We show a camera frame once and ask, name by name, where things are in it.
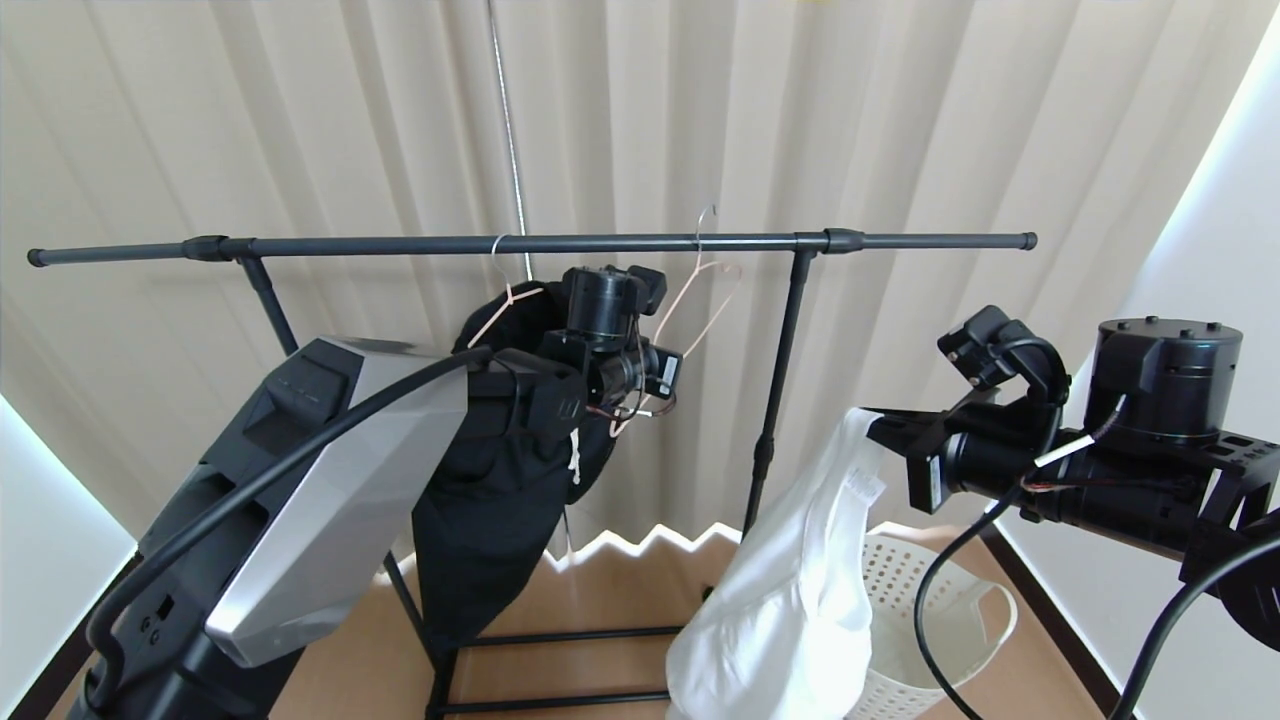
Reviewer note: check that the white laundry basket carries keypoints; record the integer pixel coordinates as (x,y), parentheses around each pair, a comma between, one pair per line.
(960,620)

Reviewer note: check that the black shorts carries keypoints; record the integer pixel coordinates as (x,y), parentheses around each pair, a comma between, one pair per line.
(490,520)

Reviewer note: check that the pink clothes hanger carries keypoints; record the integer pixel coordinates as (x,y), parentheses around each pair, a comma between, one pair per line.
(490,315)
(693,285)

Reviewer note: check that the silver curtain wand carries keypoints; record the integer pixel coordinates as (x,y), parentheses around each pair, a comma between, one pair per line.
(508,130)

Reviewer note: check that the black clothes rack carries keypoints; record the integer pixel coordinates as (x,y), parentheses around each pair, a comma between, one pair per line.
(400,245)

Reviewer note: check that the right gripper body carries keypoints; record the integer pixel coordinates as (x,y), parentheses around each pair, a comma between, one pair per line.
(1060,485)

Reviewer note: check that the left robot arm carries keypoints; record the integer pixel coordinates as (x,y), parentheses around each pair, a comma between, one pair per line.
(330,500)

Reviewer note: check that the beige curtain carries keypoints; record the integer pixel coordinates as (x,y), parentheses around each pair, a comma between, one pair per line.
(900,100)

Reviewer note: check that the white garment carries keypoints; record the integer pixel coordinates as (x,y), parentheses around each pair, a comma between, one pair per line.
(790,600)

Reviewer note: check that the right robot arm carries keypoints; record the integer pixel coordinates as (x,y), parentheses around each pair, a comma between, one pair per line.
(1165,380)

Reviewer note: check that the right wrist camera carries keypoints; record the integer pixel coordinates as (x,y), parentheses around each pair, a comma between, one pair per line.
(985,345)

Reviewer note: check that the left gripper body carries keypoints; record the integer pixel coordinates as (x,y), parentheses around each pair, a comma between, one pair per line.
(640,372)

